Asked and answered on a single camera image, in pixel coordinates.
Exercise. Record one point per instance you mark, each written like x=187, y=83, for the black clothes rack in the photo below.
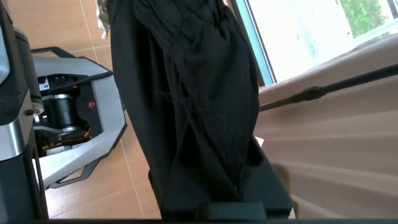
x=314, y=92

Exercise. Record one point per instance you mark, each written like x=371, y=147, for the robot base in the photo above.
x=93, y=130

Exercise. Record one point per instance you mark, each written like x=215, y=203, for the beige curtain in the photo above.
x=335, y=140

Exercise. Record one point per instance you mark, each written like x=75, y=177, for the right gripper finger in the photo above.
x=267, y=186

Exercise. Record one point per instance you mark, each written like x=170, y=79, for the window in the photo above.
x=295, y=37

